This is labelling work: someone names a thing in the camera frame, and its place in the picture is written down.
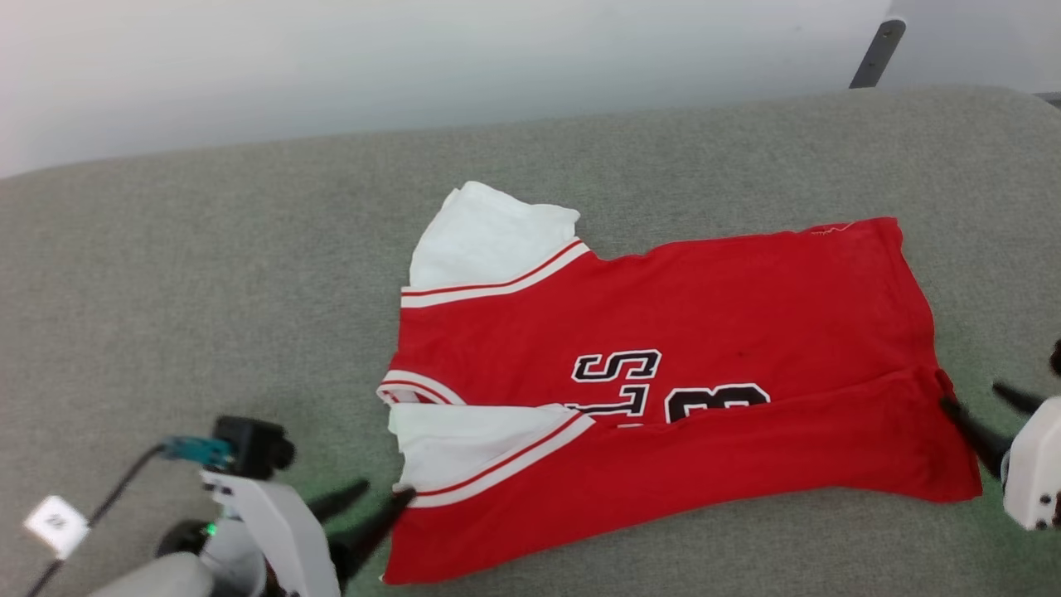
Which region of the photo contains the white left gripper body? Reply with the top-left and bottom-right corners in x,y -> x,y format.
201,471 -> 342,597

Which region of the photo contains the teal left camera connector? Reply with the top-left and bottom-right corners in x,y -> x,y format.
161,436 -> 235,465

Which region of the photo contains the white paper label tag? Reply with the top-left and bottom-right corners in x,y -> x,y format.
23,495 -> 90,559

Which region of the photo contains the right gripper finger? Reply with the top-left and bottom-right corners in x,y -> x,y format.
992,381 -> 1044,416
940,398 -> 1013,481

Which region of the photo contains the grey metal bar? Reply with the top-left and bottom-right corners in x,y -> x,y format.
849,17 -> 907,90

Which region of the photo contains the grey fabric sofa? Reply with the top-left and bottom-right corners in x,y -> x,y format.
0,85 -> 1061,597

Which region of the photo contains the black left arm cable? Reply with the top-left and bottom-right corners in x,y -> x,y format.
25,444 -> 168,597

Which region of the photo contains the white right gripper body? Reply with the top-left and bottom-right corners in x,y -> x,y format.
1001,396 -> 1061,532

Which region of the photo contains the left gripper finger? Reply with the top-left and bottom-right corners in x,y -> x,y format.
328,488 -> 416,584
308,478 -> 371,524

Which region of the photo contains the red white basketball jersey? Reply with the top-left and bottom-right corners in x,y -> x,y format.
377,181 -> 984,585

